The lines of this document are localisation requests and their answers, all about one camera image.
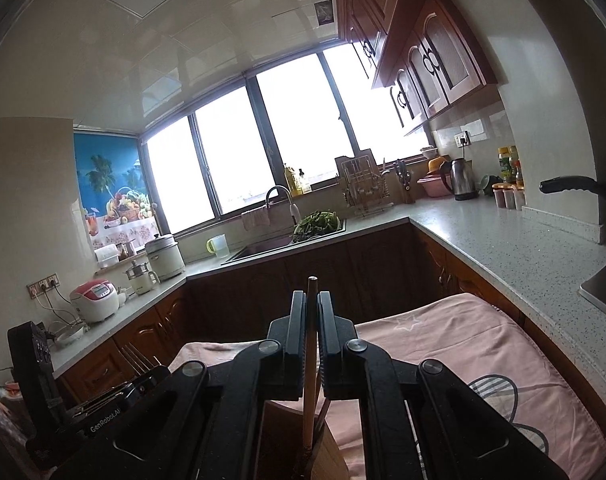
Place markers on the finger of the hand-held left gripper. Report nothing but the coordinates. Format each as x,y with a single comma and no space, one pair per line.
138,385

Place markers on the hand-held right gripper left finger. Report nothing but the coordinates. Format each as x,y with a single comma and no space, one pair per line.
288,350

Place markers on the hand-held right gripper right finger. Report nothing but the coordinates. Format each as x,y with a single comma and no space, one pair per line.
335,355

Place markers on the brown chopstick red patterned end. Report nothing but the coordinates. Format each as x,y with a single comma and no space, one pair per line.
311,360

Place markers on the silver metal fork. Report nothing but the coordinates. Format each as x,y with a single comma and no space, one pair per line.
132,360

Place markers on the wooden utensil holder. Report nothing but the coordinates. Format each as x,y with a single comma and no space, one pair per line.
283,440

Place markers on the white plate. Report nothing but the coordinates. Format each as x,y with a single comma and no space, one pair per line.
70,334

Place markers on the pink and white rice cooker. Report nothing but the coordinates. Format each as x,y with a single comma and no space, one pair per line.
95,301

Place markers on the kitchen sink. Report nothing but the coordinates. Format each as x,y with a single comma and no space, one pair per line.
263,250

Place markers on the small white electric pot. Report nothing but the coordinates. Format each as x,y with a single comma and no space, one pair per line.
140,277

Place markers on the pink plaid-heart bedsheet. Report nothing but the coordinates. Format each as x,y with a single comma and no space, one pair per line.
458,350

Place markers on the green vegetables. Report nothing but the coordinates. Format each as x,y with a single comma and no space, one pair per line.
317,225

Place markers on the large white rice cooker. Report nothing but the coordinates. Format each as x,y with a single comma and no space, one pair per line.
165,257

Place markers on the white plastic box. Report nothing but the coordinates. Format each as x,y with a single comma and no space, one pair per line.
106,256

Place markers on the pink dishcloth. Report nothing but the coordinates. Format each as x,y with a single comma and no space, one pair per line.
255,219

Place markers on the curved sink faucet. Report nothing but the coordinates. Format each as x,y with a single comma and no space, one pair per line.
290,205

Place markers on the dish drying rack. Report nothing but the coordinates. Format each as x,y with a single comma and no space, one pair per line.
363,187

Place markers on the bottles on windowsill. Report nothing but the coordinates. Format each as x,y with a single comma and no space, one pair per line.
295,180

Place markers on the knife block with scissors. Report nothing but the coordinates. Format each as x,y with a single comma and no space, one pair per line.
404,182

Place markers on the pink plastic basin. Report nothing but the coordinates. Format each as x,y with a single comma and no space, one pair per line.
430,185

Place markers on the kitchen window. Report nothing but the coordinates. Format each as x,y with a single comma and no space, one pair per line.
283,135

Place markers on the steel electric kettle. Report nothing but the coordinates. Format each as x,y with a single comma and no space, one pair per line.
462,180

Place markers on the dark cup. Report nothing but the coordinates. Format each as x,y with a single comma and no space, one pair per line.
490,183

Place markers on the spice jars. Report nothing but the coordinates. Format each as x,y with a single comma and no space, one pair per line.
508,197

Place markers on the condiment bottles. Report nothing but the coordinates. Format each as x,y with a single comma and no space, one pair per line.
510,166

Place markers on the gas stove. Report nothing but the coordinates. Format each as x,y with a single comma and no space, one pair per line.
605,287

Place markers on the black wok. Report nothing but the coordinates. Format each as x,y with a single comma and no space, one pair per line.
573,186

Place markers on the ceiling vent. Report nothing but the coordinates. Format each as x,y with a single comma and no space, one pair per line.
324,13

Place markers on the row of wall sockets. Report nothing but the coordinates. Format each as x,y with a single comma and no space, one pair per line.
42,285

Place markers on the fruit and palm wall poster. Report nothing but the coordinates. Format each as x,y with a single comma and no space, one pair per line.
114,190

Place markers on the single wall socket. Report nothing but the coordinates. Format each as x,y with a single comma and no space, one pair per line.
462,139

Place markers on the wooden wall cabinets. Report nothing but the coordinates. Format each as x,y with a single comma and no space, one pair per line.
418,50

